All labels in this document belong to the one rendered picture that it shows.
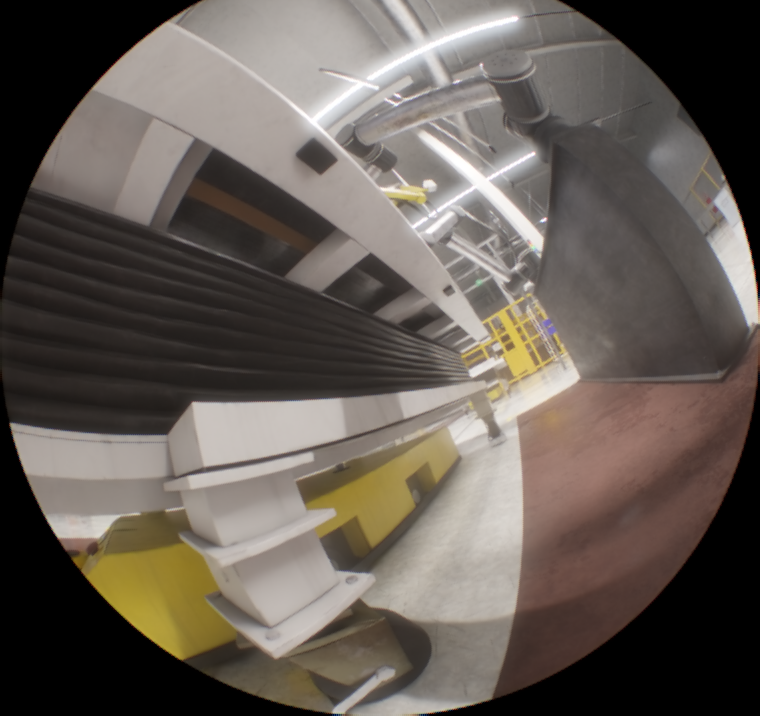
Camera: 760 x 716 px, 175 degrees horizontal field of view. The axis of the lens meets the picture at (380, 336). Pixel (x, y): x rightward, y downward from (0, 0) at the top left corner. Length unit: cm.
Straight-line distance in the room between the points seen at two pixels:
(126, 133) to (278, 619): 64
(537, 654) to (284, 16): 1054
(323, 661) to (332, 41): 1047
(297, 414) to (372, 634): 26
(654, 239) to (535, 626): 89
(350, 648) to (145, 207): 65
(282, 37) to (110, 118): 963
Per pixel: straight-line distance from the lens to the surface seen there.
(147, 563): 50
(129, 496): 37
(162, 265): 48
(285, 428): 24
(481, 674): 42
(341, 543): 78
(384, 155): 150
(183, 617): 53
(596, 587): 47
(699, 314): 89
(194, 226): 65
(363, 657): 34
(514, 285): 248
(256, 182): 53
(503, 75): 100
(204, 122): 42
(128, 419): 34
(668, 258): 87
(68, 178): 62
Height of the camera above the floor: 36
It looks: 21 degrees up
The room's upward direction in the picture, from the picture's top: 23 degrees counter-clockwise
